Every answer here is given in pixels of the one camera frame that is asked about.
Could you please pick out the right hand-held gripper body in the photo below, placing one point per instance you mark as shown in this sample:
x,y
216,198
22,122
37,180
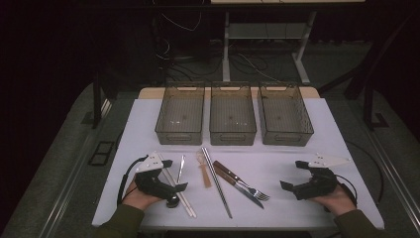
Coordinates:
x,y
318,186

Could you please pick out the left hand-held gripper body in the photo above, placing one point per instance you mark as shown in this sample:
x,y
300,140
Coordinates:
x,y
150,185

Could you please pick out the metal spoon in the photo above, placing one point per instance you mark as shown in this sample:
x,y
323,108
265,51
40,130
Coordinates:
x,y
180,167

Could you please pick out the white chopstick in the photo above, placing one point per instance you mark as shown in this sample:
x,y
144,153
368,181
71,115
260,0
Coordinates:
x,y
188,209

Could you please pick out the metal chopsticks pair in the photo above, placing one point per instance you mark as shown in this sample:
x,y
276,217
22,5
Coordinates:
x,y
192,209

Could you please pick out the transparent brown plastic bin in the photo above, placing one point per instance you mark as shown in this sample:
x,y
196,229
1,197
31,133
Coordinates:
x,y
232,115
180,115
284,115

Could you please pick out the person's left hand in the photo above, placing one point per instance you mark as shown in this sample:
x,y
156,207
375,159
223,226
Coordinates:
x,y
138,200

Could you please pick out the person's right hand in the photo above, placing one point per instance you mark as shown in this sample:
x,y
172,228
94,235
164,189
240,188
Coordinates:
x,y
338,201

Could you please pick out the black metal stand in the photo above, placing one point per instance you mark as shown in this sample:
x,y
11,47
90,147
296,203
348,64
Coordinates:
x,y
96,105
368,105

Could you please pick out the black floor frame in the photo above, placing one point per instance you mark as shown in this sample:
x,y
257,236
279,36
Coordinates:
x,y
100,153

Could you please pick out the metal floor rail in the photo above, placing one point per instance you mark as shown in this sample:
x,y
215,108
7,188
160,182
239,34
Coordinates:
x,y
64,198
394,175

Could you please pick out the white metal desk frame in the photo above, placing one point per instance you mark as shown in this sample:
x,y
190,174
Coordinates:
x,y
226,49

